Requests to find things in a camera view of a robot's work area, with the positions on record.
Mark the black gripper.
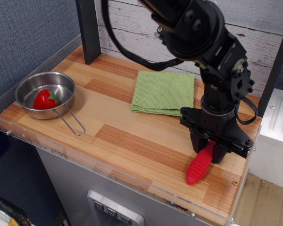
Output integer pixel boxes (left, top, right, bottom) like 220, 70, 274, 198
180, 107, 254, 164

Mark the red-handled metal fork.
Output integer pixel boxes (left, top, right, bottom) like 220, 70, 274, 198
186, 141, 216, 185

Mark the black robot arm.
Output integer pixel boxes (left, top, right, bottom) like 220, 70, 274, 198
143, 0, 257, 163

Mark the white cabinet with metal top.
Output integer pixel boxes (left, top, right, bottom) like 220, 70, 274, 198
249, 89, 283, 187

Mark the folded green cloth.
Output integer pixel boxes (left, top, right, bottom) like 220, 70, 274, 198
131, 71, 194, 117

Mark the silver dispenser button panel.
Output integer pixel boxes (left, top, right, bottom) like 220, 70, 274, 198
87, 189, 145, 226

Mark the red toy strawberry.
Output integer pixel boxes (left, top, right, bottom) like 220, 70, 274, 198
33, 89, 61, 110

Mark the small steel saucepan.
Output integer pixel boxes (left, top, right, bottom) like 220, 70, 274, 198
15, 72, 86, 136

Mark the yellow and black object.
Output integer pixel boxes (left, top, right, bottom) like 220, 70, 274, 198
0, 200, 32, 226

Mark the clear acrylic table guard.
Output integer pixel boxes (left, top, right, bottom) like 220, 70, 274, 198
0, 36, 249, 226

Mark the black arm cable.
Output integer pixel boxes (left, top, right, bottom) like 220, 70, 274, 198
101, 0, 259, 125

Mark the black right frame post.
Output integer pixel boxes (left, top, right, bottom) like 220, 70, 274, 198
258, 39, 283, 117

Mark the black frame post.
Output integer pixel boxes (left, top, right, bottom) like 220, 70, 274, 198
75, 0, 101, 65
258, 39, 283, 117

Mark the black left frame post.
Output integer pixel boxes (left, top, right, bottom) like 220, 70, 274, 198
75, 0, 101, 65

